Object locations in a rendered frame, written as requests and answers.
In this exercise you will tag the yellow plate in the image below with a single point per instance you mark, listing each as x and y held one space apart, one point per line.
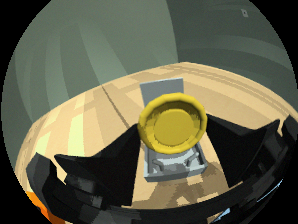
172 123

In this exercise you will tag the light blue mat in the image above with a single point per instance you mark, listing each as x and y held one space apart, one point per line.
225 212

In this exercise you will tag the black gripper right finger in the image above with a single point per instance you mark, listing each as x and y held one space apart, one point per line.
236 146

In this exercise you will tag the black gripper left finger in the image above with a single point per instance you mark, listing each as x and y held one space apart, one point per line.
113 168

